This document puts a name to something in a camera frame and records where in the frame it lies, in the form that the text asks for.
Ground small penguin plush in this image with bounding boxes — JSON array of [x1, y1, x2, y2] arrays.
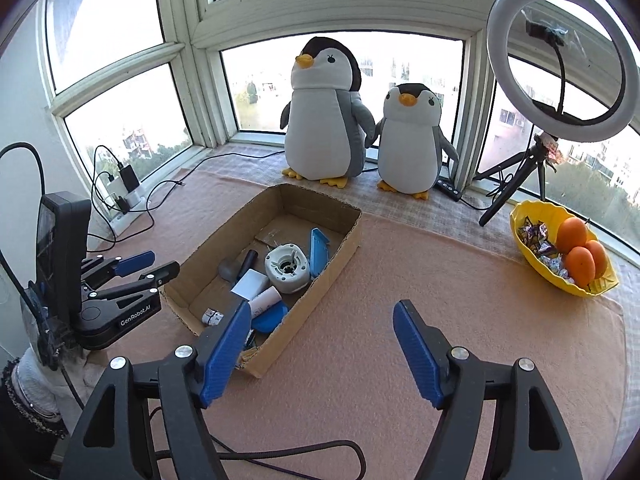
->
[[375, 84, 459, 200]]

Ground black cylinder tube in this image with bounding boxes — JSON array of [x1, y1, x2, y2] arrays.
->
[[235, 249, 258, 282]]

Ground large penguin plush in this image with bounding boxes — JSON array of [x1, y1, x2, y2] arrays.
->
[[280, 36, 375, 188]]

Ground yellow fruit bowl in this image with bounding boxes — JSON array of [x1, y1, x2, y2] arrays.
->
[[510, 200, 620, 298]]

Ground white ring light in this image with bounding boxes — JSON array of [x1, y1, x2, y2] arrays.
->
[[486, 0, 639, 143]]

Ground orange fruit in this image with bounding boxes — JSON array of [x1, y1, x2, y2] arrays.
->
[[554, 217, 588, 254], [564, 246, 596, 288], [585, 240, 608, 278]]

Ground white rectangular box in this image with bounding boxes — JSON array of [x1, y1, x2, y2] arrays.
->
[[231, 269, 271, 301]]

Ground pink white bottle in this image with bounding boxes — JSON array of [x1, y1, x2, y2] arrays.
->
[[248, 286, 282, 318]]

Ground black charger adapter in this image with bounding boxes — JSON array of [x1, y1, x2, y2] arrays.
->
[[118, 164, 140, 193]]

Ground pink carpet mat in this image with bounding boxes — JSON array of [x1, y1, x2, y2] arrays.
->
[[110, 170, 626, 479]]

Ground white sleeve forearm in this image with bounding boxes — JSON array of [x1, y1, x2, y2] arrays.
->
[[2, 347, 108, 434]]

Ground white round plastic device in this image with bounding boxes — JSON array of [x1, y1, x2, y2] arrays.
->
[[265, 244, 310, 295]]

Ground white power strip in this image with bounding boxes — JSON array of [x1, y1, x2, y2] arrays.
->
[[106, 178, 145, 235]]

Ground grey small cylinder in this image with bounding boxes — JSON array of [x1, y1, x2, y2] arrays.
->
[[217, 258, 242, 284]]

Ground black tripod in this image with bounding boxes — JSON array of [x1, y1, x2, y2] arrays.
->
[[473, 132, 558, 226]]

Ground open cardboard box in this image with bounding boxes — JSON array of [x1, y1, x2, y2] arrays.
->
[[164, 183, 362, 378]]

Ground black cable on carpet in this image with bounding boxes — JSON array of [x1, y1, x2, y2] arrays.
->
[[86, 144, 286, 254]]

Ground light blue holder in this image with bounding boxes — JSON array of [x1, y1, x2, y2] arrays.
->
[[308, 228, 330, 278]]

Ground wrapped candies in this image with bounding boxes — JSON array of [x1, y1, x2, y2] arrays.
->
[[516, 217, 574, 283]]

